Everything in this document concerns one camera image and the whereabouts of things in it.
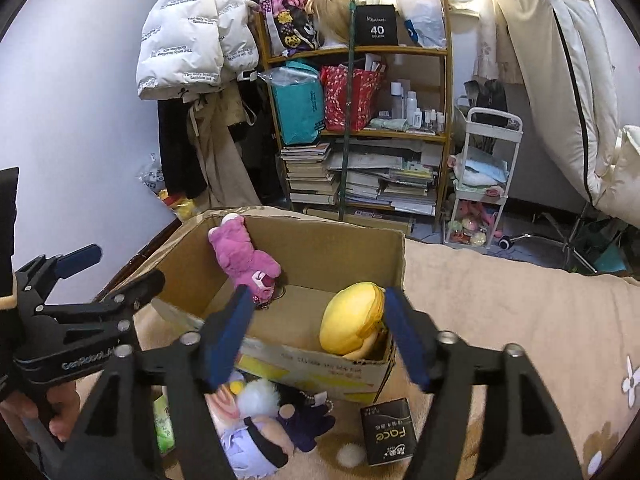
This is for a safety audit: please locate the red patterned bag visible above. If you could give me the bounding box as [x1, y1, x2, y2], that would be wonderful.
[320, 64, 386, 132]

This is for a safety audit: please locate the patterned tote bag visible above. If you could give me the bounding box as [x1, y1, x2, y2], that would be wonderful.
[260, 0, 321, 58]

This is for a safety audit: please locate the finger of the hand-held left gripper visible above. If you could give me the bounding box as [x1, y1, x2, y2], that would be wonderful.
[16, 243, 104, 312]
[31, 270, 166, 342]

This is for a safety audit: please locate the person's left hand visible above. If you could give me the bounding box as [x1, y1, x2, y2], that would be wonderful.
[0, 385, 84, 443]

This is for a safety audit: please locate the large white softbox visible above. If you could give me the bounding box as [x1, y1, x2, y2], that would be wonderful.
[490, 0, 640, 221]

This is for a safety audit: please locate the metal light stand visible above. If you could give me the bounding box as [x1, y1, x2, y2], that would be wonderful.
[517, 209, 603, 277]

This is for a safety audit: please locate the brown cardboard box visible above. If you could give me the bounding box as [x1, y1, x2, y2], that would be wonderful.
[107, 207, 407, 406]

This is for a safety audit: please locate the pink plush toy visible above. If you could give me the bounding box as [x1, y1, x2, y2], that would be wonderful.
[456, 200, 504, 241]

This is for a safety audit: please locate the row of white bottles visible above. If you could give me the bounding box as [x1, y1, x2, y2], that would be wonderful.
[390, 80, 447, 132]

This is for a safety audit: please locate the black box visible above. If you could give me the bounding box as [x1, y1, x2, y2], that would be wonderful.
[355, 4, 399, 47]

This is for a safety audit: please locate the cream pillow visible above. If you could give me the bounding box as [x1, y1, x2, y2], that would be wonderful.
[606, 125, 640, 222]

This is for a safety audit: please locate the light blue cloth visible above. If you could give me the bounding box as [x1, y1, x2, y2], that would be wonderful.
[452, 157, 509, 187]

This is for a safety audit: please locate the pile of books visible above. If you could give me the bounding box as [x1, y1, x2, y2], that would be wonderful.
[279, 139, 442, 217]

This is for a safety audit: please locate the black tissue pack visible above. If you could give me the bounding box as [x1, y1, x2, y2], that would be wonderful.
[360, 397, 415, 466]

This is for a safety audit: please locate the pink plush bear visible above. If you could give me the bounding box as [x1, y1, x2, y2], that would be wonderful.
[207, 213, 283, 307]

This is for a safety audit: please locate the green pole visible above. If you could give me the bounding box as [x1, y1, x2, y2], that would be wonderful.
[337, 0, 359, 223]

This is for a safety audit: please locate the teal floor object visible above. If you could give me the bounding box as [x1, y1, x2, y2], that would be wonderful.
[594, 246, 634, 277]

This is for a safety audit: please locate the yellow round plush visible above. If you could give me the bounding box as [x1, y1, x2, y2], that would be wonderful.
[319, 282, 392, 361]

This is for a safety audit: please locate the beige printed blanket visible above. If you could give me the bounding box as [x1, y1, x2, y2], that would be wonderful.
[75, 205, 640, 480]

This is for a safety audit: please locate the teal bag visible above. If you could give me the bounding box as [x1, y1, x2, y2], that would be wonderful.
[270, 60, 325, 146]

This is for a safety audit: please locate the white trolley cart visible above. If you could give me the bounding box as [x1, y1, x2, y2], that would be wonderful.
[442, 106, 524, 251]

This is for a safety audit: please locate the white puffer jacket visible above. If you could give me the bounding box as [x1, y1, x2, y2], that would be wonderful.
[136, 0, 260, 102]

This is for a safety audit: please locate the floral curtain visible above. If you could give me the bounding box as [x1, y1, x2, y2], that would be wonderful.
[472, 10, 521, 83]

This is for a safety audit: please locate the white pom-pom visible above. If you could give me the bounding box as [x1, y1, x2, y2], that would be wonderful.
[336, 442, 365, 466]

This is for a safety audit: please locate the white plastic bag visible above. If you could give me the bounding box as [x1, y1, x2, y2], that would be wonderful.
[400, 0, 447, 51]

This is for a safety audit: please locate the purple plush doll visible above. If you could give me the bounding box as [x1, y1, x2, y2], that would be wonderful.
[220, 389, 337, 478]

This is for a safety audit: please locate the plastic bag with toys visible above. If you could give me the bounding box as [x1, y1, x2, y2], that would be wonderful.
[137, 160, 199, 222]

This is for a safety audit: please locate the beige hanging coat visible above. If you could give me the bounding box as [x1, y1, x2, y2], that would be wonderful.
[187, 80, 263, 209]

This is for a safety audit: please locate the black bag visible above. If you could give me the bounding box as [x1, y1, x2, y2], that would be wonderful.
[462, 79, 508, 126]

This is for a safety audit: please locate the wooden shelf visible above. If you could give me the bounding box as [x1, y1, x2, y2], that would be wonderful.
[252, 0, 454, 233]

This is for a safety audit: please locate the dark hanging garment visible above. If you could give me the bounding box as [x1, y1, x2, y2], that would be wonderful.
[232, 77, 282, 198]

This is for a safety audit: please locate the green packet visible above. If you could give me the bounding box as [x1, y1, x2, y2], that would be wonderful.
[152, 394, 177, 455]

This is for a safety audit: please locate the blonde wig head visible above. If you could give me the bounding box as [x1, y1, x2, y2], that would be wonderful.
[306, 0, 353, 51]

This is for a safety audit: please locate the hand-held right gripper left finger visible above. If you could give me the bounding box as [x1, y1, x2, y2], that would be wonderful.
[60, 285, 256, 480]

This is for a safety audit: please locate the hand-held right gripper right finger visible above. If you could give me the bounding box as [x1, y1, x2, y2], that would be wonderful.
[382, 287, 583, 480]

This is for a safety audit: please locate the white fluffy plush toy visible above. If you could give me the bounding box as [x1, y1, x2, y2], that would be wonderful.
[227, 377, 282, 417]

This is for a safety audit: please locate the peach plush cushion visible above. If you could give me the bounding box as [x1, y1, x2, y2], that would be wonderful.
[205, 391, 243, 448]

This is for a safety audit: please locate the black hanging coat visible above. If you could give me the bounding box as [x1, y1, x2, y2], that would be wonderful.
[157, 95, 208, 202]

